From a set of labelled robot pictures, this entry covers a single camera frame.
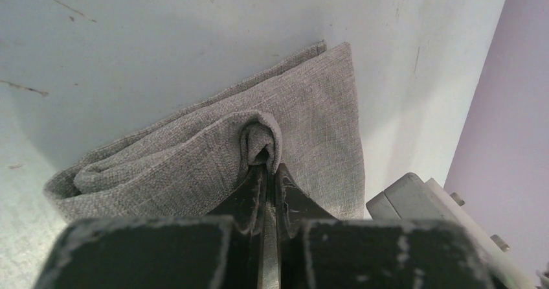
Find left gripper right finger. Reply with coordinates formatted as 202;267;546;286
274;165;497;288

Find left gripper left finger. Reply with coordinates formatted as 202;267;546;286
35;166;267;288

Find grey cloth napkin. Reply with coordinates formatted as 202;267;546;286
44;42;365;222

